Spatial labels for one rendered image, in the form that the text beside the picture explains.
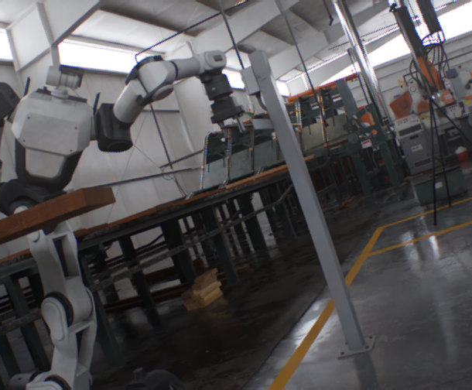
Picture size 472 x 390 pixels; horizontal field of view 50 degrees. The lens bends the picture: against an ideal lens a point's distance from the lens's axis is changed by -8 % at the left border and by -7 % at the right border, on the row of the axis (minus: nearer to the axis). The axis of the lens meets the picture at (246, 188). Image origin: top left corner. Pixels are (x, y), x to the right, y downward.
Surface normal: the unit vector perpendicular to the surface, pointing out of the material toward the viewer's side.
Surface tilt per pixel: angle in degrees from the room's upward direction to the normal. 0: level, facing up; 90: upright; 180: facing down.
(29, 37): 90
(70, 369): 90
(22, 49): 90
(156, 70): 84
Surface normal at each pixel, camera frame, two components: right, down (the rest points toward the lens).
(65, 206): -0.04, 0.01
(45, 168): 0.25, 0.31
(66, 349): -0.26, 0.52
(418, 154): -0.35, 0.11
